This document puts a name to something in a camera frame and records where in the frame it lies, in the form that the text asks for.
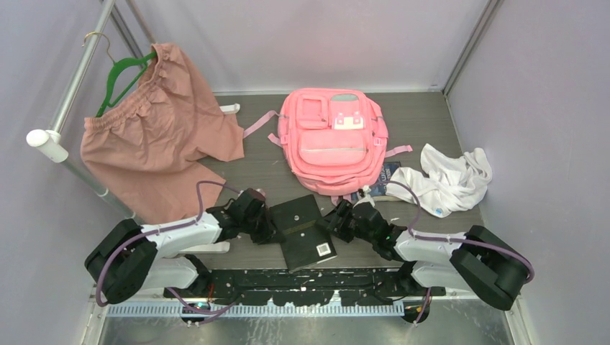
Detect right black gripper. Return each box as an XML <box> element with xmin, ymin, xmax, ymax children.
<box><xmin>314</xmin><ymin>201</ymin><xmax>375</xmax><ymax>245</ymax></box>

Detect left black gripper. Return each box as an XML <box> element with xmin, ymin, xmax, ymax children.
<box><xmin>242</xmin><ymin>205</ymin><xmax>284</xmax><ymax>245</ymax></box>

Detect blue book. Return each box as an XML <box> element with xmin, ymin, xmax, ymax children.
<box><xmin>368</xmin><ymin>161</ymin><xmax>402</xmax><ymax>201</ymax></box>

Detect Moon and Sixpence book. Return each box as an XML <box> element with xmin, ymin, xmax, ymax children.
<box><xmin>270</xmin><ymin>194</ymin><xmax>337</xmax><ymax>273</ymax></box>

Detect pink student backpack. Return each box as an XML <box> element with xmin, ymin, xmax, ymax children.
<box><xmin>244</xmin><ymin>88</ymin><xmax>412</xmax><ymax>201</ymax></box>

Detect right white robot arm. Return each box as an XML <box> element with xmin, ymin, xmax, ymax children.
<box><xmin>316</xmin><ymin>201</ymin><xmax>534</xmax><ymax>311</ymax></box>

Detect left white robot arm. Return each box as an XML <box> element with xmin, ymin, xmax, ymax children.
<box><xmin>84</xmin><ymin>188</ymin><xmax>285</xmax><ymax>306</ymax></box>

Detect white crumpled cloth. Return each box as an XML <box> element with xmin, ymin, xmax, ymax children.
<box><xmin>386</xmin><ymin>144</ymin><xmax>493</xmax><ymax>219</ymax></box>

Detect pink shorts on hanger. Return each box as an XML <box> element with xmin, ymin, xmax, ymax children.
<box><xmin>81</xmin><ymin>43</ymin><xmax>245</xmax><ymax>224</ymax></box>

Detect green clothes hanger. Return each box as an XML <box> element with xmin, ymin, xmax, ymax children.
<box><xmin>95</xmin><ymin>51</ymin><xmax>158</xmax><ymax>119</ymax></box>

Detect white clothes rack stand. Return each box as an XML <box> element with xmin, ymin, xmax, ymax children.
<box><xmin>27</xmin><ymin>1</ymin><xmax>248</xmax><ymax>254</ymax></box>

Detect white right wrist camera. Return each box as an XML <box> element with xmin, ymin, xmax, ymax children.
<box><xmin>355</xmin><ymin>185</ymin><xmax>375</xmax><ymax>207</ymax></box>

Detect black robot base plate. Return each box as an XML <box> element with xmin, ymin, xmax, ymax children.
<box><xmin>176</xmin><ymin>268</ymin><xmax>427</xmax><ymax>307</ymax></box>

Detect white slotted cable duct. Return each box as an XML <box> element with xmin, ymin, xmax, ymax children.
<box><xmin>105</xmin><ymin>302</ymin><xmax>406</xmax><ymax>318</ymax></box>

